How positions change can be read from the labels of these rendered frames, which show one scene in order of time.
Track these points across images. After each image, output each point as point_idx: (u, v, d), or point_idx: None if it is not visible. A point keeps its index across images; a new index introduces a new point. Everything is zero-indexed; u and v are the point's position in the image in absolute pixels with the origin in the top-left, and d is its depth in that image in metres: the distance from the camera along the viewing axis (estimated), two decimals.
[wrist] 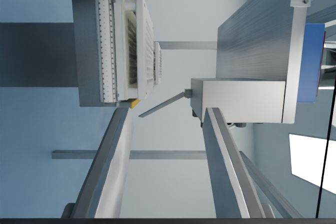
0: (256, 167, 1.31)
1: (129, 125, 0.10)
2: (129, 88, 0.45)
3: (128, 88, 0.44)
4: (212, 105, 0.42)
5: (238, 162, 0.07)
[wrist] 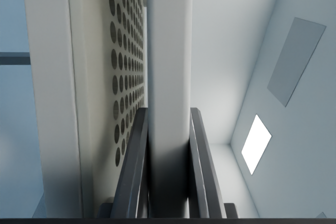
0: None
1: None
2: (112, 197, 0.11)
3: None
4: None
5: (207, 162, 0.07)
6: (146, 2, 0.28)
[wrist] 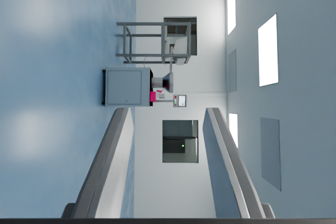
0: None
1: (129, 125, 0.10)
2: None
3: None
4: None
5: (238, 162, 0.07)
6: None
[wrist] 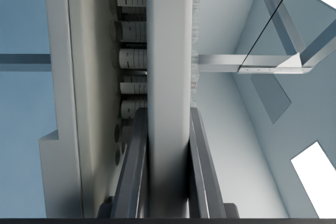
0: None
1: None
2: None
3: None
4: None
5: (207, 162, 0.07)
6: None
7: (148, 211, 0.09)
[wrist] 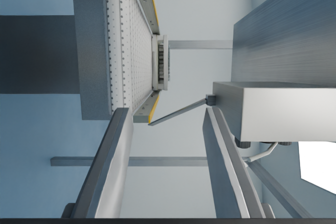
0: (272, 176, 1.21)
1: (129, 125, 0.10)
2: None
3: None
4: (255, 119, 0.32)
5: (238, 162, 0.07)
6: None
7: (163, 84, 0.78)
